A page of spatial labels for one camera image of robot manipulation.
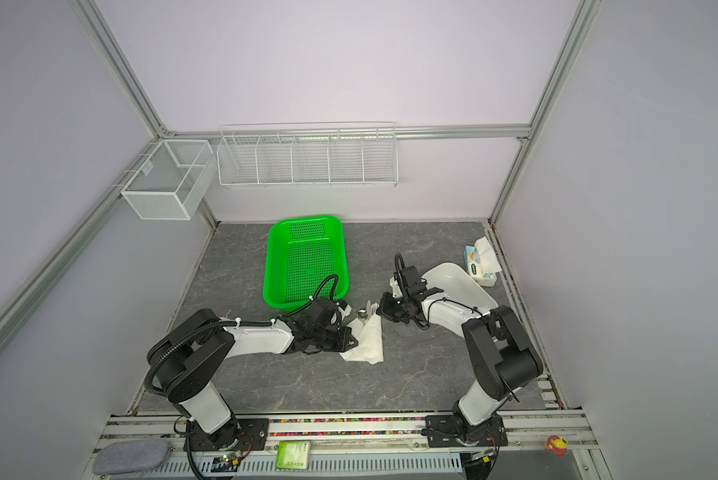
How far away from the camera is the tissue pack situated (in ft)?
3.29

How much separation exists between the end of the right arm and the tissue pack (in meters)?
0.31

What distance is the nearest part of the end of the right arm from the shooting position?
0.69 metres
